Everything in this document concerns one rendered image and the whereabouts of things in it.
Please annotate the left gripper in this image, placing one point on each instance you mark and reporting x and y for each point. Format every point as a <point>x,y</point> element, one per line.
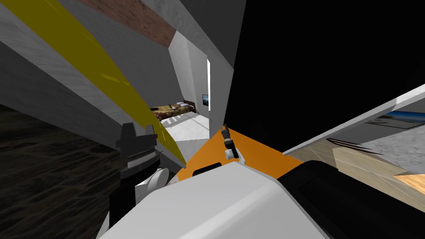
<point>136,142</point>

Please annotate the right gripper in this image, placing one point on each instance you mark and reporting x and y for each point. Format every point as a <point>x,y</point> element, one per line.
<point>226,132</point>

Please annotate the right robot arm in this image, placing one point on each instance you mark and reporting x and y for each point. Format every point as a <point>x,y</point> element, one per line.
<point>348,202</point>

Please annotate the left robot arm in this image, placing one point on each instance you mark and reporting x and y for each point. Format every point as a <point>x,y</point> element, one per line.
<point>151,186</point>

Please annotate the bed with patterned brown cover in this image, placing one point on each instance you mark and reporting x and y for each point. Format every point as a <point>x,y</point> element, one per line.
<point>171,110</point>

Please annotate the yellow door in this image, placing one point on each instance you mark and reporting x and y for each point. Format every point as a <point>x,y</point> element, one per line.
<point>99,73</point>

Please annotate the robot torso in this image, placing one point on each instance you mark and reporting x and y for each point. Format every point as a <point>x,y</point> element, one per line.
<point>215,205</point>

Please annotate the dark picture on wall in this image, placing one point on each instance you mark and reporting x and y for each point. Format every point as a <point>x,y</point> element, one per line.
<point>205,100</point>

